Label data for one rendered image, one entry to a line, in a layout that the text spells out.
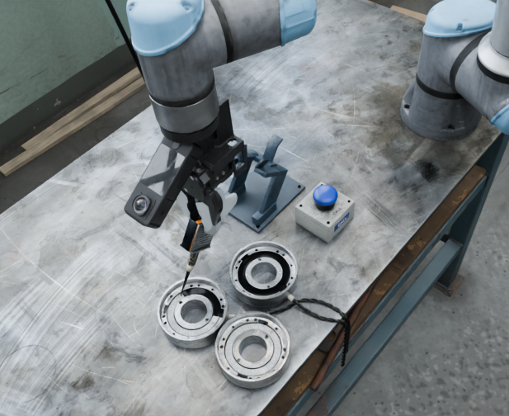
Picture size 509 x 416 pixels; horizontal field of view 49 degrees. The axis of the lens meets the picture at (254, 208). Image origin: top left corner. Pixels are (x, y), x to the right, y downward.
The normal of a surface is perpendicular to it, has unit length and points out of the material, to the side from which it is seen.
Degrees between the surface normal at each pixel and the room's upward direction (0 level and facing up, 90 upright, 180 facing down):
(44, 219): 0
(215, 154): 0
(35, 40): 90
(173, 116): 90
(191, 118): 90
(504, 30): 98
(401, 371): 0
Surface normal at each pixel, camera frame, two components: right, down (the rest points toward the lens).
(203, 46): 0.37, 0.48
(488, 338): -0.07, -0.62
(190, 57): 0.43, 0.64
